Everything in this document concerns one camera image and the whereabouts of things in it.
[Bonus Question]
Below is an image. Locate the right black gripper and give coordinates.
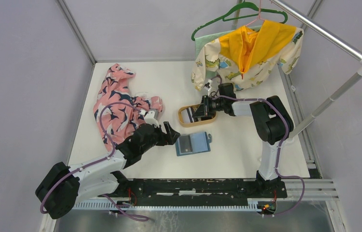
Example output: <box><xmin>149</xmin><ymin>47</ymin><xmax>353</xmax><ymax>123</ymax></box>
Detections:
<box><xmin>192</xmin><ymin>95</ymin><xmax>226</xmax><ymax>118</ymax></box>

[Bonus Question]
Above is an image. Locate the black credit card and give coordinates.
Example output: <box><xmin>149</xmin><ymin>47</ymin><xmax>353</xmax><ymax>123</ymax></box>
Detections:
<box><xmin>178</xmin><ymin>135</ymin><xmax>193</xmax><ymax>154</ymax></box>

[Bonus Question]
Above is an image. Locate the oval wooden tray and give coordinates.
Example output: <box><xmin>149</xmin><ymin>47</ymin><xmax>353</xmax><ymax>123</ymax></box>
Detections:
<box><xmin>178</xmin><ymin>104</ymin><xmax>217</xmax><ymax>128</ymax></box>

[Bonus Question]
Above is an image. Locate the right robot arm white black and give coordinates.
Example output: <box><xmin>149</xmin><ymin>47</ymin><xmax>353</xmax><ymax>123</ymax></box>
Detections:
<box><xmin>191</xmin><ymin>83</ymin><xmax>294</xmax><ymax>197</ymax></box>

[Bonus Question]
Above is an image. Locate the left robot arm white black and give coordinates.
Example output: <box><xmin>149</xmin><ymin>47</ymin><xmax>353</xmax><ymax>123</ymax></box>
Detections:
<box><xmin>35</xmin><ymin>121</ymin><xmax>180</xmax><ymax>219</ymax></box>

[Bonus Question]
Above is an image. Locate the grey striped credit card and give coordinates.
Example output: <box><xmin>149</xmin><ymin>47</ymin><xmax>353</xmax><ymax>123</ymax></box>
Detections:
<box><xmin>183</xmin><ymin>107</ymin><xmax>197</xmax><ymax>124</ymax></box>

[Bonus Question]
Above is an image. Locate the pink shark print garment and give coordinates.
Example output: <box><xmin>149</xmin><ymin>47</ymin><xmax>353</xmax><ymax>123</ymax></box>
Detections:
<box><xmin>93</xmin><ymin>63</ymin><xmax>164</xmax><ymax>152</ymax></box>

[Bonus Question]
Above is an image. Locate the dinosaur print yellow lined jacket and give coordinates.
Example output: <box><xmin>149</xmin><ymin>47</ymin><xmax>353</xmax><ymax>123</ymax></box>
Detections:
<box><xmin>191</xmin><ymin>20</ymin><xmax>304</xmax><ymax>90</ymax></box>

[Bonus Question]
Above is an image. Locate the light green cloth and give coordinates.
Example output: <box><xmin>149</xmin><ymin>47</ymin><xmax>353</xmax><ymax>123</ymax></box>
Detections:
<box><xmin>195</xmin><ymin>26</ymin><xmax>267</xmax><ymax>58</ymax></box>

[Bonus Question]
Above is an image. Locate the green plastic hanger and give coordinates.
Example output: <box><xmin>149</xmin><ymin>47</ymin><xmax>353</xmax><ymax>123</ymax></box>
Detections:
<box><xmin>190</xmin><ymin>1</ymin><xmax>289</xmax><ymax>41</ymax></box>

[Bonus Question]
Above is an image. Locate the metal clothes rack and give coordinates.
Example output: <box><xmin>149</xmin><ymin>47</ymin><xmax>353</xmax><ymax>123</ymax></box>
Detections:
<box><xmin>232</xmin><ymin>0</ymin><xmax>362</xmax><ymax>146</ymax></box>

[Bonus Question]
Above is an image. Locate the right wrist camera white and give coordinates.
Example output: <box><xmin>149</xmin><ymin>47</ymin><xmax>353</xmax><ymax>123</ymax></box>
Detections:
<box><xmin>203</xmin><ymin>79</ymin><xmax>218</xmax><ymax>98</ymax></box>

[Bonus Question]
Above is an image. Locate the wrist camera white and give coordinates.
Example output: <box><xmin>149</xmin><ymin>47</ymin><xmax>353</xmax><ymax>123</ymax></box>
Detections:
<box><xmin>203</xmin><ymin>79</ymin><xmax>218</xmax><ymax>98</ymax></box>
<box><xmin>140</xmin><ymin>109</ymin><xmax>160</xmax><ymax>128</ymax></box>

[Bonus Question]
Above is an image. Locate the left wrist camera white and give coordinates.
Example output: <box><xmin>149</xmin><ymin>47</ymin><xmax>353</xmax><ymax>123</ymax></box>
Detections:
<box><xmin>140</xmin><ymin>109</ymin><xmax>160</xmax><ymax>128</ymax></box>

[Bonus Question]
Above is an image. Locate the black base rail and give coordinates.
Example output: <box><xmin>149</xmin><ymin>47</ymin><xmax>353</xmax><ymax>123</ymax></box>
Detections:
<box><xmin>108</xmin><ymin>179</ymin><xmax>288</xmax><ymax>206</ymax></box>

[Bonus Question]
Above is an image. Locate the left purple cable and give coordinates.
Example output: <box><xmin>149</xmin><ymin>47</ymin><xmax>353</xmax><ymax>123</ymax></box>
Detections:
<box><xmin>40</xmin><ymin>101</ymin><xmax>151</xmax><ymax>222</ymax></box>

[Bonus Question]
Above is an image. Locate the pink wire hanger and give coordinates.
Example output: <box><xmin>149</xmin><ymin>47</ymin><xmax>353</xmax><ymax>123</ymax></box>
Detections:
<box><xmin>245</xmin><ymin>0</ymin><xmax>263</xmax><ymax>32</ymax></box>

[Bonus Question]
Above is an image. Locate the white toothed cable duct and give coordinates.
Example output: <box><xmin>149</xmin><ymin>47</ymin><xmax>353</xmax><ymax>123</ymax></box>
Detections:
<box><xmin>72</xmin><ymin>199</ymin><xmax>260</xmax><ymax>212</ymax></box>

